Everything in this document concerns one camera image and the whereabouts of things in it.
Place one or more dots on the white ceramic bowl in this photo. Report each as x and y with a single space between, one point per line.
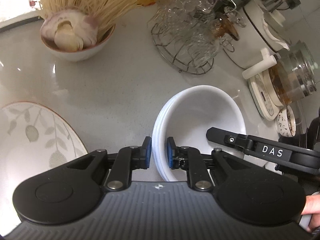
195 110

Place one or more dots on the translucent plastic bowl front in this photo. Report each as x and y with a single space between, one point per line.
158 144

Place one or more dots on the glass kettle on white base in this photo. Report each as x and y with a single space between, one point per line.
281 79

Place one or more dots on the wire rack with glass cups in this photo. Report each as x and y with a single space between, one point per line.
190 33

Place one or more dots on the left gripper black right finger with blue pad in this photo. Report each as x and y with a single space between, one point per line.
192 162

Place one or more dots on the white bowl with garlic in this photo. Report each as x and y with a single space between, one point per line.
73 36

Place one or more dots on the person's right hand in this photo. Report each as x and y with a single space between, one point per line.
310 215

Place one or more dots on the white electric cooking pot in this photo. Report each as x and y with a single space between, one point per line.
255 36

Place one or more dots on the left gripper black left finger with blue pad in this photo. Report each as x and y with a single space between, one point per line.
121 165

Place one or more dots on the speckled bowl with tea leaves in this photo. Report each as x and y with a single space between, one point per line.
285 122

